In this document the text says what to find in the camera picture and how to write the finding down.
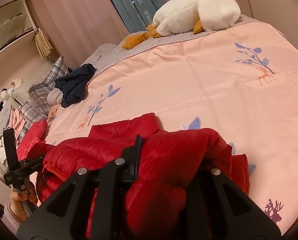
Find navy blue garment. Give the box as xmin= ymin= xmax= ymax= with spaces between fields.
xmin=55 ymin=63 xmax=97 ymax=108

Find pink curtain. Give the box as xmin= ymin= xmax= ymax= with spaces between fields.
xmin=26 ymin=0 xmax=298 ymax=68

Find person left hand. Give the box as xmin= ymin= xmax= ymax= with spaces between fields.
xmin=10 ymin=182 xmax=38 ymax=223

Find pink-red folded down jacket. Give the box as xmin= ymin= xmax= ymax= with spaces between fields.
xmin=17 ymin=119 xmax=49 ymax=161

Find red down jacket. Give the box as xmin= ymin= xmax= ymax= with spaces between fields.
xmin=27 ymin=113 xmax=250 ymax=238

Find pink clothes pile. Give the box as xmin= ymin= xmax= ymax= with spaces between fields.
xmin=0 ymin=105 xmax=26 ymax=141

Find orange small cloth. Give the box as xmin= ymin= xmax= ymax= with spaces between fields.
xmin=47 ymin=104 xmax=60 ymax=123

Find wall shelf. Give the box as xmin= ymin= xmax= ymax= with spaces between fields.
xmin=0 ymin=0 xmax=36 ymax=52

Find plaid pillow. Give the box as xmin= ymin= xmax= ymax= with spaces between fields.
xmin=21 ymin=56 xmax=69 ymax=132

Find pink deer print duvet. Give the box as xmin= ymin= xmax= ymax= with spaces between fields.
xmin=46 ymin=17 xmax=298 ymax=232

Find blue-grey curtain panel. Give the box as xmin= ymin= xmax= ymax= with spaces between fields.
xmin=111 ymin=0 xmax=166 ymax=33

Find white goose plush toy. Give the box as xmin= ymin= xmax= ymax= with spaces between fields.
xmin=122 ymin=0 xmax=241 ymax=50

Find yellow tassel fringe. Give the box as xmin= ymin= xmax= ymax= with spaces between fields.
xmin=34 ymin=28 xmax=53 ymax=59

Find small plush toys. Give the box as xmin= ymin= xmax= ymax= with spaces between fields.
xmin=0 ymin=78 xmax=24 ymax=103

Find pink sleeve forearm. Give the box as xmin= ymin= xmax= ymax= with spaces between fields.
xmin=1 ymin=202 xmax=22 ymax=236

